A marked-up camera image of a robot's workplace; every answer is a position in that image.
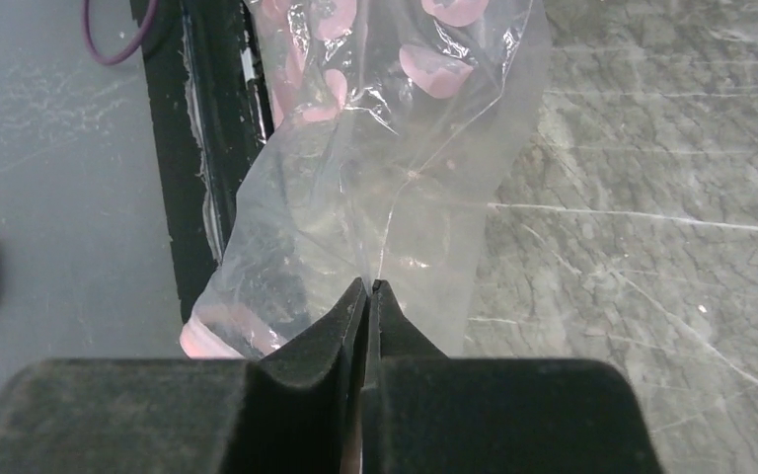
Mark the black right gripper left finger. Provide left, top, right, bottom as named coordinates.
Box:
left=0, top=279, right=367, bottom=473

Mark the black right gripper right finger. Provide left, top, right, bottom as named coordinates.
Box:
left=360, top=280, right=662, bottom=473

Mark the clear zip top bag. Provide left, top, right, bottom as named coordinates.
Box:
left=180, top=1, right=551, bottom=358

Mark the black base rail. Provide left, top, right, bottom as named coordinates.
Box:
left=142, top=0, right=273, bottom=321

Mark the purple cable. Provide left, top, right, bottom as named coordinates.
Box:
left=82, top=0, right=159, bottom=67

